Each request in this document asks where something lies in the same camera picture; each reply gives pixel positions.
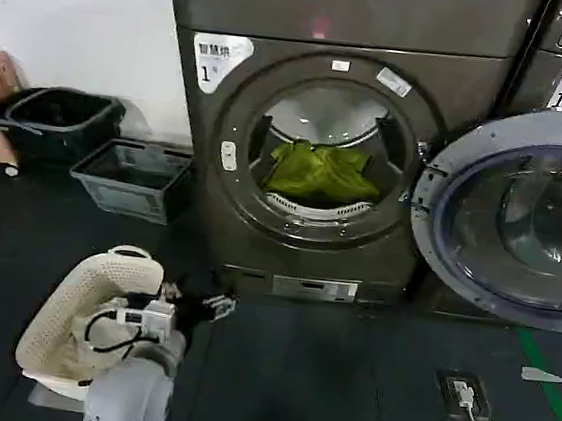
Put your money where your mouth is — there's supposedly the grey dryer with open drum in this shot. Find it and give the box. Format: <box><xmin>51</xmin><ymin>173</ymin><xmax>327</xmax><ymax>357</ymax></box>
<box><xmin>133</xmin><ymin>0</ymin><xmax>553</xmax><ymax>325</ymax></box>

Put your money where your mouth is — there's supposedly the round glass dryer door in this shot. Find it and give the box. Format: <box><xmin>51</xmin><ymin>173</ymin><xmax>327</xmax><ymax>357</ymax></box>
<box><xmin>398</xmin><ymin>95</ymin><xmax>562</xmax><ymax>334</ymax></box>

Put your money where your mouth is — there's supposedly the floor power socket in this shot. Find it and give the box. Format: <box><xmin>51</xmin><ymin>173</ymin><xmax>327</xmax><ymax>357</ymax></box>
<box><xmin>431</xmin><ymin>369</ymin><xmax>497</xmax><ymax>421</ymax></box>

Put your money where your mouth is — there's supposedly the grey floor tape piece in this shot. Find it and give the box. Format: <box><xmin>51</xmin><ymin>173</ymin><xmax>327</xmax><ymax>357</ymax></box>
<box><xmin>519</xmin><ymin>365</ymin><xmax>562</xmax><ymax>386</ymax></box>

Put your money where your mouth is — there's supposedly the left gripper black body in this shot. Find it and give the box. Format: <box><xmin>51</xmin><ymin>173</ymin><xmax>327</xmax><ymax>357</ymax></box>
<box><xmin>170</xmin><ymin>284</ymin><xmax>217</xmax><ymax>336</ymax></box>

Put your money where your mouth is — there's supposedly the green garment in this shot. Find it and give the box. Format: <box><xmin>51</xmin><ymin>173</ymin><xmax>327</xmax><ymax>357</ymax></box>
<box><xmin>260</xmin><ymin>137</ymin><xmax>386</xmax><ymax>206</ymax></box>

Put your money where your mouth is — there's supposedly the green floor tape strip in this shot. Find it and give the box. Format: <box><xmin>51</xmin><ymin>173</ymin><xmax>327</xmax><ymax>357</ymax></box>
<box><xmin>508</xmin><ymin>327</ymin><xmax>562</xmax><ymax>421</ymax></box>

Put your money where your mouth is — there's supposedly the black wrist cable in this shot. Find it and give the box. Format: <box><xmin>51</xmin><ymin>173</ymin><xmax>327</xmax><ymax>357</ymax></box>
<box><xmin>81</xmin><ymin>306</ymin><xmax>152</xmax><ymax>359</ymax></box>

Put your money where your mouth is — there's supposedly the black plastic bin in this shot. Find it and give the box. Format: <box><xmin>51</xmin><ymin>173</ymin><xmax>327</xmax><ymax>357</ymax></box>
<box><xmin>0</xmin><ymin>81</ymin><xmax>129</xmax><ymax>175</ymax></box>

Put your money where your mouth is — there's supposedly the white perforated laundry basket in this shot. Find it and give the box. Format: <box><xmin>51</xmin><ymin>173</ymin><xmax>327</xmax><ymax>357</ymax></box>
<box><xmin>10</xmin><ymin>233</ymin><xmax>171</xmax><ymax>410</ymax></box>

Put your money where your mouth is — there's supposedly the dark grey plastic crate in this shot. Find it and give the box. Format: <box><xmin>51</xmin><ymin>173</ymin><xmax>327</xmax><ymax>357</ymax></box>
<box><xmin>64</xmin><ymin>133</ymin><xmax>197</xmax><ymax>229</ymax></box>

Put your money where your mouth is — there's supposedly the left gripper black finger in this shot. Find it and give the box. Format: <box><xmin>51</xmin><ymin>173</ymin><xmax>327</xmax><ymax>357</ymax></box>
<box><xmin>205</xmin><ymin>302</ymin><xmax>239</xmax><ymax>325</ymax></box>
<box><xmin>200</xmin><ymin>290</ymin><xmax>240</xmax><ymax>314</ymax></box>

